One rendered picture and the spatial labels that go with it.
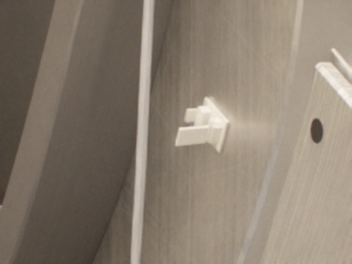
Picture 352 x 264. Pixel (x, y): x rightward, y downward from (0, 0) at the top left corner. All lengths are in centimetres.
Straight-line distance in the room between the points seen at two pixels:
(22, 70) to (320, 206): 103
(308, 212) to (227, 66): 10
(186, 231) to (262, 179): 7
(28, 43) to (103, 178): 86
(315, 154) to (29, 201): 21
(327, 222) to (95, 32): 18
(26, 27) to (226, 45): 95
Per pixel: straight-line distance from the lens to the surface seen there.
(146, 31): 96
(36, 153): 102
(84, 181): 104
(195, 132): 95
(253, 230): 95
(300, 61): 91
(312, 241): 88
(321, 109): 87
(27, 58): 189
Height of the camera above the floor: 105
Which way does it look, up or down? 6 degrees down
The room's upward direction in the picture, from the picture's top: 1 degrees clockwise
